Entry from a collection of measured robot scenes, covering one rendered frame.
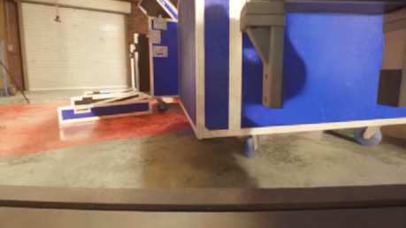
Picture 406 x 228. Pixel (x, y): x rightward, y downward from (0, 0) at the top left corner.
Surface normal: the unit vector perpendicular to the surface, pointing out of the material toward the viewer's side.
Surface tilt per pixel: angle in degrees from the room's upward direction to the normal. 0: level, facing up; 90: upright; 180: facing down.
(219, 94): 90
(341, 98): 90
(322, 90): 90
